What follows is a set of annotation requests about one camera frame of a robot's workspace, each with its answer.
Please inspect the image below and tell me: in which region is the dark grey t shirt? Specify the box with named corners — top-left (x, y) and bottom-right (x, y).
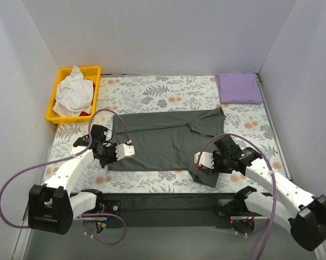
top-left (108, 107), bottom-right (226, 187)

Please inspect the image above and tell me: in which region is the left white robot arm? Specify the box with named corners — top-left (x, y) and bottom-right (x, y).
top-left (28, 125), bottom-right (117, 235)

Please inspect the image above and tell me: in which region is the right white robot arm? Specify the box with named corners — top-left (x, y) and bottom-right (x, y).
top-left (194, 134), bottom-right (326, 251)

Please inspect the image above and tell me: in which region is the floral tablecloth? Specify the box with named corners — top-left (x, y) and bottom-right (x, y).
top-left (40, 75), bottom-right (290, 194)

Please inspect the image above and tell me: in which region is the red t shirt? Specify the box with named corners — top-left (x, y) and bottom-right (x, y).
top-left (79, 82), bottom-right (95, 116)

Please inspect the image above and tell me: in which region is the white t shirt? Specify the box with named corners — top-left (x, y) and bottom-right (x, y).
top-left (53, 66), bottom-right (93, 117)

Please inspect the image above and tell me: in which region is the folded purple t shirt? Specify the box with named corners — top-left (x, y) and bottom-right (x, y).
top-left (214, 73), bottom-right (263, 105)

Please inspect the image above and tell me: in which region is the yellow plastic bin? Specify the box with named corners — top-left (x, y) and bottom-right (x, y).
top-left (46, 66), bottom-right (101, 124)

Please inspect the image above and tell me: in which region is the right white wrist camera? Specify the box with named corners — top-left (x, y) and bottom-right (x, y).
top-left (194, 152), bottom-right (214, 169)

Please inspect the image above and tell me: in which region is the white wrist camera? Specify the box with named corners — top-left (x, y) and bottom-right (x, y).
top-left (194, 152), bottom-right (214, 169)
top-left (116, 140), bottom-right (135, 161)

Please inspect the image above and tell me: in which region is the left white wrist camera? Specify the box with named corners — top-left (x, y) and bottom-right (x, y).
top-left (116, 140), bottom-right (135, 161)

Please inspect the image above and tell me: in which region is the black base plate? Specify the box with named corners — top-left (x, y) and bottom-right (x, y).
top-left (73, 192), bottom-right (266, 230)

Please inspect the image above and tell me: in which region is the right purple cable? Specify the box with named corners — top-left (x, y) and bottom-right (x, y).
top-left (194, 133), bottom-right (277, 260)

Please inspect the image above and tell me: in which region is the purple cable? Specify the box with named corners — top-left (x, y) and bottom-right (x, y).
top-left (194, 133), bottom-right (277, 260)
top-left (0, 109), bottom-right (132, 246)

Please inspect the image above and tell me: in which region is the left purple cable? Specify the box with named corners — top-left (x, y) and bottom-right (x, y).
top-left (0, 109), bottom-right (132, 246)

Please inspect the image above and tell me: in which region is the aluminium rail frame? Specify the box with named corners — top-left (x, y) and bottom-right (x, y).
top-left (10, 196), bottom-right (326, 260)

